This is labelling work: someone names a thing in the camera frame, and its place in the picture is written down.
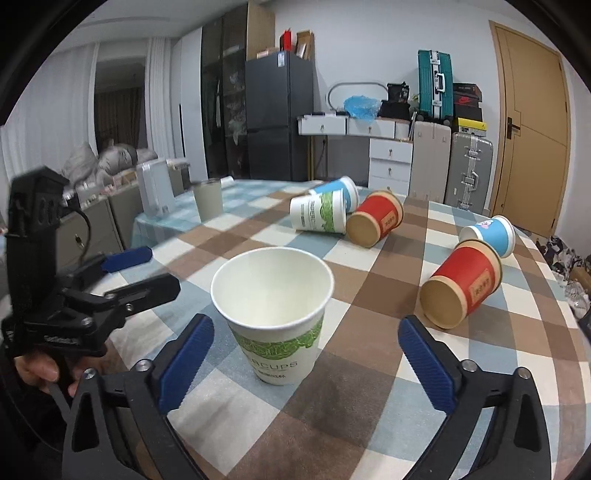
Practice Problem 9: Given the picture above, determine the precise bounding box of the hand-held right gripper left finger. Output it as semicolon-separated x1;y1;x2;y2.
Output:
61;314;215;480

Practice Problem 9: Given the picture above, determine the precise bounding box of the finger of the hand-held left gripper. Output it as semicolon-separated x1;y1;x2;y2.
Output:
69;246;153;289
60;273;182;333

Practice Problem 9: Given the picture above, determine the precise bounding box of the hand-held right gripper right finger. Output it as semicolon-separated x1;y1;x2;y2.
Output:
398;315;552;480

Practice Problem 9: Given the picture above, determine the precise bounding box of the white green paper cup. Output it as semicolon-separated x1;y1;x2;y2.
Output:
289;188;347;235
211;247;334;386

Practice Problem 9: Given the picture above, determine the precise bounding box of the red paper cup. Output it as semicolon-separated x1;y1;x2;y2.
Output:
419;239;502;329
345;189;404;248

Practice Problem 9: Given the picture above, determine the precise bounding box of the blue paper cup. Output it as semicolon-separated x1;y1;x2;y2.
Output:
458;215;516;259
308;176;360;213

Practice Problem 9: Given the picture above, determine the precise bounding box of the person's left hand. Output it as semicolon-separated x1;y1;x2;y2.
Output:
14;355;109;398

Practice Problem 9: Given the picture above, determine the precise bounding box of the grey low cabinet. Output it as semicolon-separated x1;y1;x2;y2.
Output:
55;185;144;268

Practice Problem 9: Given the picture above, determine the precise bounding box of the white ribbed container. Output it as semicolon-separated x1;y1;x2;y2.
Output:
136;160;175;219

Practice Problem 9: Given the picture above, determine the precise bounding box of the checkered tablecloth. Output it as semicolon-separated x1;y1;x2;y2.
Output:
106;178;589;480

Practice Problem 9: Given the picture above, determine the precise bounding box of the grey tumbler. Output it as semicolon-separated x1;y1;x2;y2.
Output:
192;178;224;220

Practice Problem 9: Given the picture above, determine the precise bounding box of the grey bedding bundle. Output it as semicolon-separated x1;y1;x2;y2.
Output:
62;141;158;185

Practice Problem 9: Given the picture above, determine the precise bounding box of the white curtain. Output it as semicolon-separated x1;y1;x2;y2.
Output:
145;37;176;160

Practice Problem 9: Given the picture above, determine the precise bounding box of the black white patterned cloth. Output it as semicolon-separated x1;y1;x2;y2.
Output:
538;235;591;319

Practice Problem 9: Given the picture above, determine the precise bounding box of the dark glass cabinet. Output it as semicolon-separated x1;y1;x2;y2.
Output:
201;9;250;178

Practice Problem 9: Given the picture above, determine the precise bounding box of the silver suitcase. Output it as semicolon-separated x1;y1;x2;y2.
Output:
445;131;494;213

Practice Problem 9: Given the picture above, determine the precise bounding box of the white drawer cabinet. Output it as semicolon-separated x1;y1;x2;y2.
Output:
368;137;413;197

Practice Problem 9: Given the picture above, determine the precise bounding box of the beige suitcase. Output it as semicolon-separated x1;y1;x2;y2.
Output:
409;121;452;204

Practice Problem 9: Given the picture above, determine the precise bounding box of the black refrigerator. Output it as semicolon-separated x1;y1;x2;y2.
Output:
245;51;317;182

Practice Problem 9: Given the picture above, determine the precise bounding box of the white desk drawer unit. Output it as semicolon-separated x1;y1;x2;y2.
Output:
347;117;411;139
298;114;348;136

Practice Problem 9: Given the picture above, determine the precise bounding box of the yellow black shoe box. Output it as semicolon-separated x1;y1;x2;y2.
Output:
455;117;488;137

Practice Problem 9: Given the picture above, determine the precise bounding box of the black bag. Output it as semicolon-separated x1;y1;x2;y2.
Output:
378;83;411;121

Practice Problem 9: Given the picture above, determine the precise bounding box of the wooden door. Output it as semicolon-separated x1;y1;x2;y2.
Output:
488;21;571;238

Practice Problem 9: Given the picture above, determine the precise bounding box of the blue plastic bag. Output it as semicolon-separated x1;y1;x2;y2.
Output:
344;95;382;120

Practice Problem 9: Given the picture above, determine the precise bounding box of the cardboard box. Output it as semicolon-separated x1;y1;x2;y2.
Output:
295;31;315;61

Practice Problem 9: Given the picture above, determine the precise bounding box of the teal suitcase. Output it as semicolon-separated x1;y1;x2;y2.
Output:
418;49;455;123

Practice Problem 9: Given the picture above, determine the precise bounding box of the black cable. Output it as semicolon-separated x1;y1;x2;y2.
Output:
60;205;92;268

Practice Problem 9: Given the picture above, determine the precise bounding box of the white oval frame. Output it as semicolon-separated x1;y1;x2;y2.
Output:
327;82;387;114

